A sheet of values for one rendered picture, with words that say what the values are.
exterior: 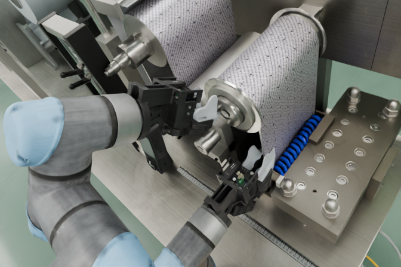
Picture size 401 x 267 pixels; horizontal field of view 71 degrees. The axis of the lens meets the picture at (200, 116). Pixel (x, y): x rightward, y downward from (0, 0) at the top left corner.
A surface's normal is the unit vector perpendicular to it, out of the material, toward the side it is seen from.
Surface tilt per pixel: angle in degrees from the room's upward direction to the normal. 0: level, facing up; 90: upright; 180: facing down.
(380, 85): 0
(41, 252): 0
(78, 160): 94
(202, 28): 92
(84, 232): 11
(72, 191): 33
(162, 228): 0
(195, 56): 92
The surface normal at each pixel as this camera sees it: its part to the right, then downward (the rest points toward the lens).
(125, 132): 0.70, 0.43
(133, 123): 0.75, 0.13
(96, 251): -0.13, -0.74
